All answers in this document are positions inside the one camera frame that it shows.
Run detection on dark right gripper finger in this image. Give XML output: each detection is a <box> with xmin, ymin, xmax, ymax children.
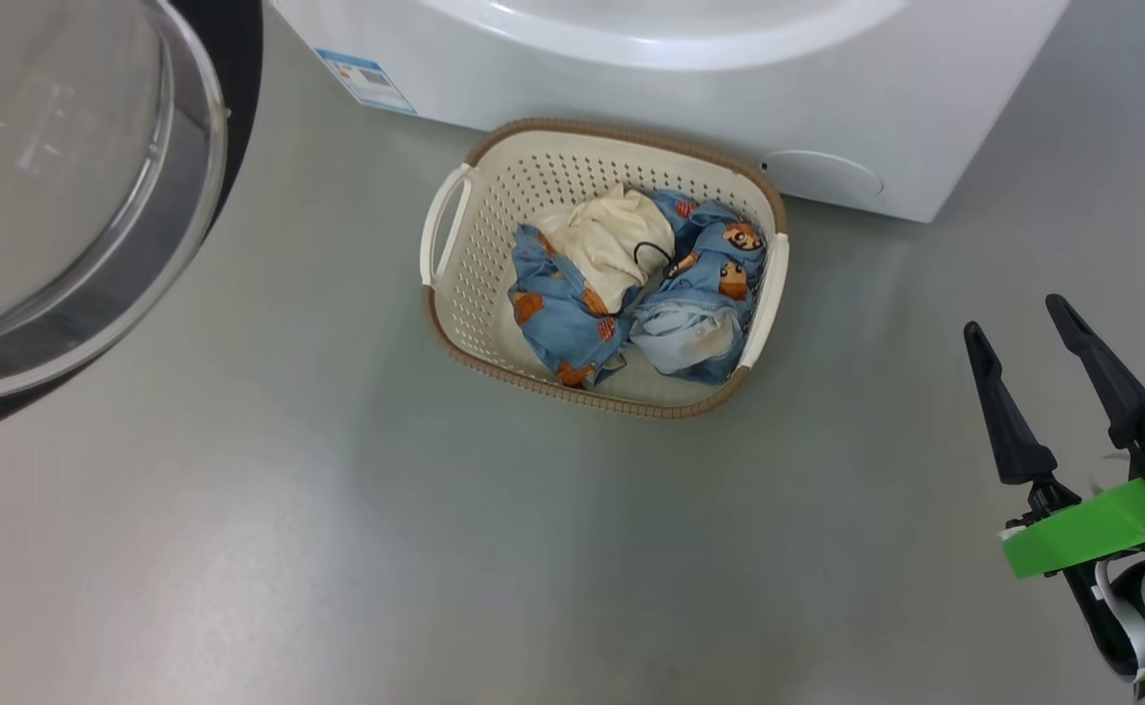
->
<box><xmin>964</xmin><ymin>321</ymin><xmax>1058</xmax><ymax>486</ymax></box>
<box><xmin>1045</xmin><ymin>294</ymin><xmax>1145</xmax><ymax>449</ymax></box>

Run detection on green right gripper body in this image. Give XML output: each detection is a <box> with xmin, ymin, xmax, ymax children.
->
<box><xmin>1001</xmin><ymin>475</ymin><xmax>1145</xmax><ymax>701</ymax></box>

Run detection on blue bear print garment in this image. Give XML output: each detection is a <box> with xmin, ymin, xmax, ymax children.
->
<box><xmin>629</xmin><ymin>189</ymin><xmax>769</xmax><ymax>385</ymax></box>

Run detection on blue garment with cream lining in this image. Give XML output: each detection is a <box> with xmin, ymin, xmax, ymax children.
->
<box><xmin>508</xmin><ymin>184</ymin><xmax>676</xmax><ymax>388</ymax></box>

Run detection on washing machine glass door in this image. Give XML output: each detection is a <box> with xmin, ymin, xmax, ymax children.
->
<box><xmin>0</xmin><ymin>0</ymin><xmax>264</xmax><ymax>442</ymax></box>

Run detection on white front-load washing machine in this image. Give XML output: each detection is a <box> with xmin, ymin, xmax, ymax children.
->
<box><xmin>273</xmin><ymin>0</ymin><xmax>1071</xmax><ymax>223</ymax></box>

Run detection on cream perforated laundry basket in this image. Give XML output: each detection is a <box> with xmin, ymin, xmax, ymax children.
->
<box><xmin>420</xmin><ymin>118</ymin><xmax>790</xmax><ymax>420</ymax></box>

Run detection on blue energy label sticker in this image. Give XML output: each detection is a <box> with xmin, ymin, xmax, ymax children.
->
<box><xmin>315</xmin><ymin>49</ymin><xmax>416</xmax><ymax>116</ymax></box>

